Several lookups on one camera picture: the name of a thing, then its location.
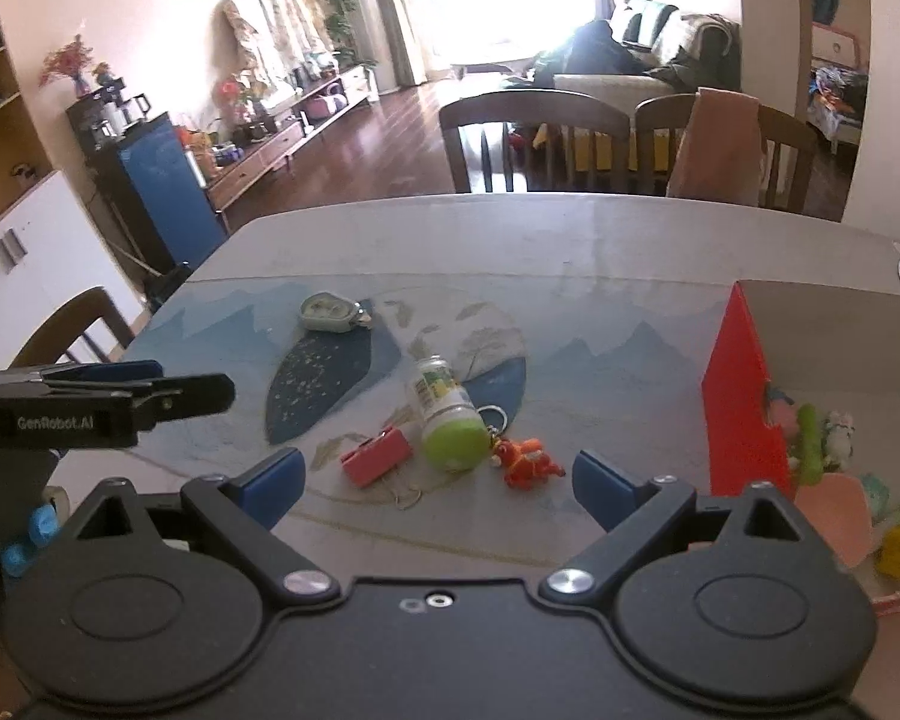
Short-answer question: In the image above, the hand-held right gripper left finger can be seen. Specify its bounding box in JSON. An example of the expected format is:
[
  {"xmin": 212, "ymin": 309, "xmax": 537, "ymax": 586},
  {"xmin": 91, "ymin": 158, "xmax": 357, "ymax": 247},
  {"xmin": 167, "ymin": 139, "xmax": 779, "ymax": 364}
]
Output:
[{"xmin": 75, "ymin": 448, "xmax": 340, "ymax": 605}]

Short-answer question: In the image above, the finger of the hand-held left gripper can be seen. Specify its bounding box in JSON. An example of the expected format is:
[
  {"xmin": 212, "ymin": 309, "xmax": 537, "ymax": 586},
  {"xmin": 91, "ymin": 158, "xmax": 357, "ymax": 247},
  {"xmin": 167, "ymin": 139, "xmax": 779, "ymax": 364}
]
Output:
[
  {"xmin": 0, "ymin": 360, "xmax": 164, "ymax": 395},
  {"xmin": 129, "ymin": 373, "xmax": 238, "ymax": 434}
]

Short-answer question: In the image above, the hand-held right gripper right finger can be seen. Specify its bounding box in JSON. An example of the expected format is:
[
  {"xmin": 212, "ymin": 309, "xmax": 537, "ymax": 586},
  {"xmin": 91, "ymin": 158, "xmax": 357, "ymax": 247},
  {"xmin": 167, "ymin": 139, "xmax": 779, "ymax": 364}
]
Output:
[{"xmin": 538, "ymin": 448, "xmax": 807, "ymax": 605}]

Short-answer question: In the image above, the red storage box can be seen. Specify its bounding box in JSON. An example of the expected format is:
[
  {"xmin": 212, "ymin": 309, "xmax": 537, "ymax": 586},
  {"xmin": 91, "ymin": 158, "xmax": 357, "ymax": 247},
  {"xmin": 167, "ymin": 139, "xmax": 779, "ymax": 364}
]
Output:
[{"xmin": 700, "ymin": 280, "xmax": 900, "ymax": 610}]

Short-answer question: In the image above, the pink pig figurine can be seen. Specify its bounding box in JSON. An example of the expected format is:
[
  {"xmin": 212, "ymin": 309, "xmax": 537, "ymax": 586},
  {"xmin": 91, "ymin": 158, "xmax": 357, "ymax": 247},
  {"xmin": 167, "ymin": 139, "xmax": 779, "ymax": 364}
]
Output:
[{"xmin": 763, "ymin": 386, "xmax": 798, "ymax": 432}]

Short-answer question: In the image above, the green stick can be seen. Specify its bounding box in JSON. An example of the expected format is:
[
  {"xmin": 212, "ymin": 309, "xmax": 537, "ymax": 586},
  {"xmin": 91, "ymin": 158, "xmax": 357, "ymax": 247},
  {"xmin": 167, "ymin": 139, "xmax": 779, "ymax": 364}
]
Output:
[{"xmin": 793, "ymin": 403, "xmax": 827, "ymax": 486}]

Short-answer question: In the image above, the white rabbit astronaut figure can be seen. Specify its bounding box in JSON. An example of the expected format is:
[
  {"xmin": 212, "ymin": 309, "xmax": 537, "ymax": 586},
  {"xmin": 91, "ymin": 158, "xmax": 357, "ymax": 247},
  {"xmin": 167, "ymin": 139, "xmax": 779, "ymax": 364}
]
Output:
[{"xmin": 825, "ymin": 410, "xmax": 857, "ymax": 467}]

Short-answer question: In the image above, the person's left hand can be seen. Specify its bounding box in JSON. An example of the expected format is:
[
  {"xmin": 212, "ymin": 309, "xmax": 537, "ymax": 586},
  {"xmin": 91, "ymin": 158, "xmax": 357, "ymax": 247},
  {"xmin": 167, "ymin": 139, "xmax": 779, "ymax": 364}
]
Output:
[{"xmin": 1, "ymin": 505, "xmax": 62, "ymax": 580}]

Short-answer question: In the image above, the wooden dining chair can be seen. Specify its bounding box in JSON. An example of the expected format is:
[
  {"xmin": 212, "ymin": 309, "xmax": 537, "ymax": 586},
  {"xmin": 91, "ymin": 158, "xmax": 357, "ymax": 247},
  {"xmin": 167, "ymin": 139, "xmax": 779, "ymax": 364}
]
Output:
[
  {"xmin": 7, "ymin": 286, "xmax": 137, "ymax": 370},
  {"xmin": 634, "ymin": 93, "xmax": 820, "ymax": 214},
  {"xmin": 438, "ymin": 91, "xmax": 632, "ymax": 194}
]

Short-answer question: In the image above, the printed table mat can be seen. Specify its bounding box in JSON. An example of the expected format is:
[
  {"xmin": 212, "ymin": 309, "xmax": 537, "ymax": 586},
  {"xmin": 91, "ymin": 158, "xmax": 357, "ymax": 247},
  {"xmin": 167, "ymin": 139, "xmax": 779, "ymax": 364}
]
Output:
[{"xmin": 122, "ymin": 275, "xmax": 737, "ymax": 569}]

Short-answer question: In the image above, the small red box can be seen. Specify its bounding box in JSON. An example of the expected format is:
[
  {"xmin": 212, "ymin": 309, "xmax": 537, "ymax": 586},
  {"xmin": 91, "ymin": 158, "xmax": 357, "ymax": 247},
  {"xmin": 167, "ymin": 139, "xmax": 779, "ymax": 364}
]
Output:
[{"xmin": 340, "ymin": 424, "xmax": 415, "ymax": 488}]

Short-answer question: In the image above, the white cabinet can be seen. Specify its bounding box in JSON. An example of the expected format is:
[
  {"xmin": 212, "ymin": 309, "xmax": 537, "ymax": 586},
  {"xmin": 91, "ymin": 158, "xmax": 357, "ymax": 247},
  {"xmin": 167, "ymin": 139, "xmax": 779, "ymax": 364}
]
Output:
[{"xmin": 0, "ymin": 167, "xmax": 149, "ymax": 352}]

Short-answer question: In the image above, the bottle with green cap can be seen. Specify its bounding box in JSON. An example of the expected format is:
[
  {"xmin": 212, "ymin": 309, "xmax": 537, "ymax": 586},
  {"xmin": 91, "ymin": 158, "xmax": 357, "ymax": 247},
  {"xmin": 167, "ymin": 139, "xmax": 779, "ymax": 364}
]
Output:
[{"xmin": 406, "ymin": 354, "xmax": 491, "ymax": 475}]

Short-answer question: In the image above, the blue and black cabinet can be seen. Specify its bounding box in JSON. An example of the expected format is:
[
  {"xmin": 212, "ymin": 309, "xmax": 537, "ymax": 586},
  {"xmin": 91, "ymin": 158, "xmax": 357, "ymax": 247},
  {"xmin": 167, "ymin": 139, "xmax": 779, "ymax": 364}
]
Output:
[{"xmin": 66, "ymin": 88, "xmax": 231, "ymax": 272}]

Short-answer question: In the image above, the white and pink carton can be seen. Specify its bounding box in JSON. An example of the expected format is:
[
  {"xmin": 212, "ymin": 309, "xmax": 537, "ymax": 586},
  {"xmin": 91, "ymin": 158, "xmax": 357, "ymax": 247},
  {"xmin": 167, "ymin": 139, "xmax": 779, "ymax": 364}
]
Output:
[{"xmin": 793, "ymin": 471, "xmax": 876, "ymax": 569}]

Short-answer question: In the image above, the low wooden tv cabinet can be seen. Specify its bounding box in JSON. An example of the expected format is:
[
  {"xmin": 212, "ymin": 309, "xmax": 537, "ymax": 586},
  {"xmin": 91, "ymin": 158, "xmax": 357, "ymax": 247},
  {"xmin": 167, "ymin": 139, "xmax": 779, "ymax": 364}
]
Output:
[{"xmin": 205, "ymin": 64, "xmax": 381, "ymax": 212}]

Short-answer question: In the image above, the light teal toy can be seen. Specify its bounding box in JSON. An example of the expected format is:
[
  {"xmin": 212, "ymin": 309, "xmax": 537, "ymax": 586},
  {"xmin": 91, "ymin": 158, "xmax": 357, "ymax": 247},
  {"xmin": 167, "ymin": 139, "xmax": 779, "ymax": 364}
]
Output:
[{"xmin": 861, "ymin": 472, "xmax": 892, "ymax": 524}]

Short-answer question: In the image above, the wooden shelf unit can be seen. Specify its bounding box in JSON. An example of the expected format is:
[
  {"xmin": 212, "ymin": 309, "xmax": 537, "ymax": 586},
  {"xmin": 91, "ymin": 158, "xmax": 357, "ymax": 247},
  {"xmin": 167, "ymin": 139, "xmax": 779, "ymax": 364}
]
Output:
[{"xmin": 0, "ymin": 0, "xmax": 55, "ymax": 242}]

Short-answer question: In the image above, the red flower bouquet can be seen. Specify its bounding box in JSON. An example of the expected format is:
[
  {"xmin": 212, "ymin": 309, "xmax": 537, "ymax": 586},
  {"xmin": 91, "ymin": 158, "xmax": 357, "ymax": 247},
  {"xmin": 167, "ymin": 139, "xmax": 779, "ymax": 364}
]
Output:
[{"xmin": 40, "ymin": 34, "xmax": 96, "ymax": 100}]

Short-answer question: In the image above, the pink cloth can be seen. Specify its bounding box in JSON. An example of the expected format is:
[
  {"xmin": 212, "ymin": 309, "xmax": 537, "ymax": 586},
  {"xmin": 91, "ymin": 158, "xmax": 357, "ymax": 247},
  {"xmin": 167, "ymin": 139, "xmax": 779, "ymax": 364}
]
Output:
[{"xmin": 666, "ymin": 87, "xmax": 764, "ymax": 209}]

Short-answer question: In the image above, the floral cloth cover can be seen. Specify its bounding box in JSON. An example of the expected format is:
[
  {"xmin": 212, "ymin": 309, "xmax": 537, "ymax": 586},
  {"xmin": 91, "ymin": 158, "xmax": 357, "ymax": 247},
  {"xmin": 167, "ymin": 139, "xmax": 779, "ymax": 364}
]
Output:
[{"xmin": 220, "ymin": 0, "xmax": 332, "ymax": 92}]

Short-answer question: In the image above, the potted green plant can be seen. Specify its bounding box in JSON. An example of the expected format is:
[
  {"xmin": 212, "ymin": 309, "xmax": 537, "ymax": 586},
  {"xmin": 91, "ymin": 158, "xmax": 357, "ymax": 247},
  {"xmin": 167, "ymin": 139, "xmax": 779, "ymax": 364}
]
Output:
[{"xmin": 321, "ymin": 0, "xmax": 377, "ymax": 70}]

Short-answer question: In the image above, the standing air conditioner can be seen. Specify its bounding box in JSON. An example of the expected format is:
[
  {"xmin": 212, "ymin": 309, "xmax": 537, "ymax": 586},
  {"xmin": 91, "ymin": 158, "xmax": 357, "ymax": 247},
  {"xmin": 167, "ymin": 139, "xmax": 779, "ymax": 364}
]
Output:
[{"xmin": 330, "ymin": 0, "xmax": 430, "ymax": 89}]

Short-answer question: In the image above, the wooden sofa with cushions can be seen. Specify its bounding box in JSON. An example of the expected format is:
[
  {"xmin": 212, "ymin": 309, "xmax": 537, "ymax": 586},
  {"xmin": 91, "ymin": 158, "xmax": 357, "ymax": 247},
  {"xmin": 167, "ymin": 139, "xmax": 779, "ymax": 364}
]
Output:
[{"xmin": 532, "ymin": 0, "xmax": 743, "ymax": 115}]

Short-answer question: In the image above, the low coffee table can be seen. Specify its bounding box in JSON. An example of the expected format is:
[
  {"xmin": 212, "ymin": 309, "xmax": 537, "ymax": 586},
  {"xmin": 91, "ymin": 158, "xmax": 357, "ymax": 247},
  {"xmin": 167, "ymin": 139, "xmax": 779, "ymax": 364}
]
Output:
[{"xmin": 448, "ymin": 43, "xmax": 535, "ymax": 81}]

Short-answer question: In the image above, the pile of dark clothes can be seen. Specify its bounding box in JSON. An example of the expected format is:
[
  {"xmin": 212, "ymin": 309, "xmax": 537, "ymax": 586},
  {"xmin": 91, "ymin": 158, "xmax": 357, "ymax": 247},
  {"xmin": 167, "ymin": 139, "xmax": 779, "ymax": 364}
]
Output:
[{"xmin": 532, "ymin": 19, "xmax": 650, "ymax": 80}]

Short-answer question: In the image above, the cluttered bed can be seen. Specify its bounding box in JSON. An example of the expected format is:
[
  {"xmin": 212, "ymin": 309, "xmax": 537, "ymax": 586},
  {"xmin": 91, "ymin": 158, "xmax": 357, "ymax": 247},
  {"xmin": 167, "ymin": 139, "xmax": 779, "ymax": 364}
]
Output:
[{"xmin": 805, "ymin": 21, "xmax": 872, "ymax": 160}]

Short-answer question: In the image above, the orange toy keychain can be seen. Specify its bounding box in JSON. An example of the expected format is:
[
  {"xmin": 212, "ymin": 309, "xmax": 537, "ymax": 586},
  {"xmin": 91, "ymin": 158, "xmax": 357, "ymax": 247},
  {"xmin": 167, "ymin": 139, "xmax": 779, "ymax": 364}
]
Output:
[{"xmin": 480, "ymin": 405, "xmax": 569, "ymax": 490}]

